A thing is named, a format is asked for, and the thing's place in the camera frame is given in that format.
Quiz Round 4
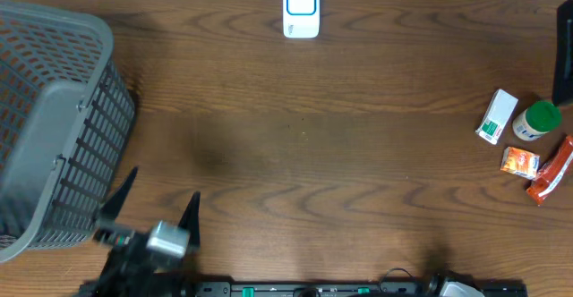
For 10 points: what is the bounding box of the white barcode scanner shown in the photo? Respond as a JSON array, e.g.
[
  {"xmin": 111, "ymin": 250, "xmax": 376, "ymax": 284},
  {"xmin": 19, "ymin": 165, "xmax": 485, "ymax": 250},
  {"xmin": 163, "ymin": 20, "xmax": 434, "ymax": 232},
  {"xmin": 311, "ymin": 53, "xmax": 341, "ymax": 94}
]
[{"xmin": 283, "ymin": 0, "xmax": 321, "ymax": 38}]

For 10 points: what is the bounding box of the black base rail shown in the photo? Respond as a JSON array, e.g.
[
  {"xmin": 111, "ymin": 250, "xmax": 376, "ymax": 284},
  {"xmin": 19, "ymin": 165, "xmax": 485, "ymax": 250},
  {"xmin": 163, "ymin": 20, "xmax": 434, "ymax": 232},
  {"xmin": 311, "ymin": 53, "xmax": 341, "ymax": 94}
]
[{"xmin": 80, "ymin": 279, "xmax": 529, "ymax": 297}]

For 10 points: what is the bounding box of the green lidded jar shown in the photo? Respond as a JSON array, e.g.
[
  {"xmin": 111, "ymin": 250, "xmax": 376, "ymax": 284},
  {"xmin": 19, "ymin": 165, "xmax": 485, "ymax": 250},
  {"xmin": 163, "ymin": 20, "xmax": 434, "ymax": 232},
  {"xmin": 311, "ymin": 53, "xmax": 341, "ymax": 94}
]
[{"xmin": 512, "ymin": 100, "xmax": 562, "ymax": 141}]

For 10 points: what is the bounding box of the grey plastic basket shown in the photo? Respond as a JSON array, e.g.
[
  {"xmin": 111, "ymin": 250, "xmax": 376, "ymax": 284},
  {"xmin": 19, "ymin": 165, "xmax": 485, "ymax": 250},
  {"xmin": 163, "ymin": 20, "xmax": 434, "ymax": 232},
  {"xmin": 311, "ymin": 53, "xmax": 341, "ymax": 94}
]
[{"xmin": 1, "ymin": 0, "xmax": 136, "ymax": 261}]

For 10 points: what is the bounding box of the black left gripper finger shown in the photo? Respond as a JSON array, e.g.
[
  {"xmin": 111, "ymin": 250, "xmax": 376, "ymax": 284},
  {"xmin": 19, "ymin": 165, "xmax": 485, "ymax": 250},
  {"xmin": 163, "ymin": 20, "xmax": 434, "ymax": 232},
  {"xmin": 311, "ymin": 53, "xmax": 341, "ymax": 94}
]
[
  {"xmin": 98, "ymin": 166, "xmax": 139, "ymax": 221},
  {"xmin": 178, "ymin": 191, "xmax": 201, "ymax": 252}
]

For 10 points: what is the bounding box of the orange juice carton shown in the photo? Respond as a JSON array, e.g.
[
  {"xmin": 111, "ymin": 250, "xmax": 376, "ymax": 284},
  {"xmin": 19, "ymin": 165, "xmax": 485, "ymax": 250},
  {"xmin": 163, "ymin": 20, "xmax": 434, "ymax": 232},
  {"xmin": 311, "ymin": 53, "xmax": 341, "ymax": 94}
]
[{"xmin": 500, "ymin": 147, "xmax": 540, "ymax": 180}]

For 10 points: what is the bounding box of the red Top candy bar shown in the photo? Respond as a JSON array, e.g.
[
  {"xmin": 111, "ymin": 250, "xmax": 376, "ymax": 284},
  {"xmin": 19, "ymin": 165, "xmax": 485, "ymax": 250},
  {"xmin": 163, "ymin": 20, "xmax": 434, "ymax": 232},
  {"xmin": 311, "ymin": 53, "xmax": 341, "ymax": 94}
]
[{"xmin": 526, "ymin": 135, "xmax": 572, "ymax": 206}]

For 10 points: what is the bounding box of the white green medicine box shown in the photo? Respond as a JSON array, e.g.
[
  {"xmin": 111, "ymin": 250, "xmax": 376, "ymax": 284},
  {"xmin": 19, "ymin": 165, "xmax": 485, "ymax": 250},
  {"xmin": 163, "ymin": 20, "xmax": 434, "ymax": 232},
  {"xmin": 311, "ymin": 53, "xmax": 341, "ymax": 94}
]
[{"xmin": 475, "ymin": 89, "xmax": 518, "ymax": 145}]

